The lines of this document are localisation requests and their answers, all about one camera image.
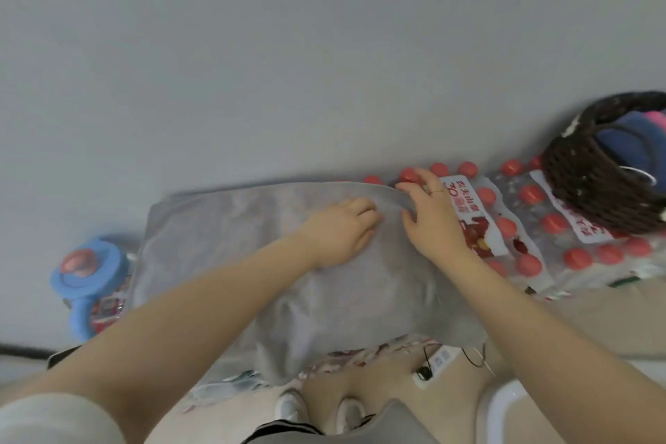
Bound white gym frame grey panel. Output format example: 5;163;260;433
476;355;666;444

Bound stack of bottled water packs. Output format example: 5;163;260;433
60;157;666;413

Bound person's right hand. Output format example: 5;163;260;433
396;169;469;262

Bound black striped shorts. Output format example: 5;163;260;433
241;420;323;444

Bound brown wicker basket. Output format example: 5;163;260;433
543;90;666;235

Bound black power cable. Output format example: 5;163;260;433
422;342;488;379

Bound person's shoe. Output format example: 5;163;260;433
335;396;365;434
275;388;308;427

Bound person's left shoe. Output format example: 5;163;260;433
275;388;308;427

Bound clear jug with blue lid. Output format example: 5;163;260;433
50;236;131;341

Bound white shirt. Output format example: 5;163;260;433
0;394;441;444

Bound person's right forearm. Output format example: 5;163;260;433
442;248;666;444

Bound grey towel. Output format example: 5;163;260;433
127;180;488;387

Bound blue towel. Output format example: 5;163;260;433
592;113;666;185

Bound white zip tie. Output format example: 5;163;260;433
619;166;658;187

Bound person's left hand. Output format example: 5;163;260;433
296;197;384;268

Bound person's left forearm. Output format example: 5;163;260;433
0;232;318;439

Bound white power strip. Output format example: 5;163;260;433
412;345;461;389

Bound pink towel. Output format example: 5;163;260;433
642;110;666;135

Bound person's right shoe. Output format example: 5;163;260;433
335;396;365;434

